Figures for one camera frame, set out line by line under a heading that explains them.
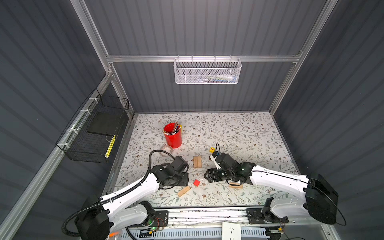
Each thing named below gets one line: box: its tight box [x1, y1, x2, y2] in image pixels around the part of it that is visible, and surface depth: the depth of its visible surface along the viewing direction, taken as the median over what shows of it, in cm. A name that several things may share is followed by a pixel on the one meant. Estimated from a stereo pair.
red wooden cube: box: [193, 179, 200, 187], surface depth 86 cm
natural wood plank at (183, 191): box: [177, 186, 192, 198], surface depth 83 cm
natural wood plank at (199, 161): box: [197, 156, 202, 168], surface depth 93 cm
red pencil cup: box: [163, 121, 182, 149], surface depth 98 cm
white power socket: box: [222, 221, 242, 240], surface depth 68 cm
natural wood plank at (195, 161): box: [193, 156, 198, 168], surface depth 95 cm
